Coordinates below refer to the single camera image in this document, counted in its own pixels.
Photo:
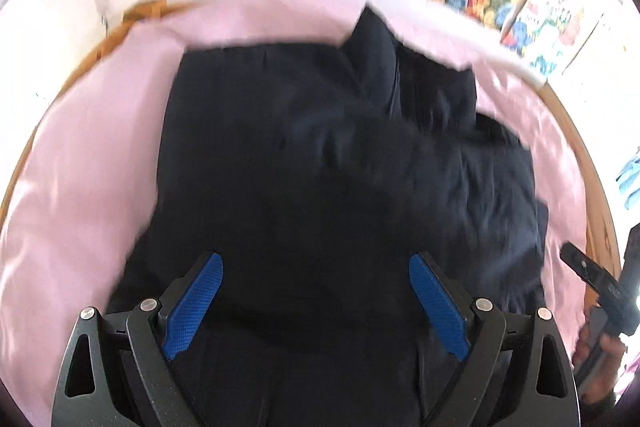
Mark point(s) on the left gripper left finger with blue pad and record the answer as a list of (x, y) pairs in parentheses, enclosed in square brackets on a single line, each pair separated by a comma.
[(115, 371)]

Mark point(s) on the wooden bed frame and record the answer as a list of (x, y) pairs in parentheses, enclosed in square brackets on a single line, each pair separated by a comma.
[(585, 166)]

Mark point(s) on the red blue pattern drawing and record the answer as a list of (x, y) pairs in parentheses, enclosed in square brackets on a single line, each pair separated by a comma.
[(547, 34)]

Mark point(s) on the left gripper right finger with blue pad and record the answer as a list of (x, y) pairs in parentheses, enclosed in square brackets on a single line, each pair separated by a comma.
[(513, 369)]

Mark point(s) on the pink duvet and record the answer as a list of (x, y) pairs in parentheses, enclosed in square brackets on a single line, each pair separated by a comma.
[(85, 188)]

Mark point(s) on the black padded jacket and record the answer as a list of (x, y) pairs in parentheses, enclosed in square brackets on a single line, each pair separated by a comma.
[(316, 172)]

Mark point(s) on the right hand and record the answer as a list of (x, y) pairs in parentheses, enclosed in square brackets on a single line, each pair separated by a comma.
[(602, 379)]

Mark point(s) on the blue hanging garment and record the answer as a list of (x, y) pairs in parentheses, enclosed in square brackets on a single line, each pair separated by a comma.
[(628, 181)]

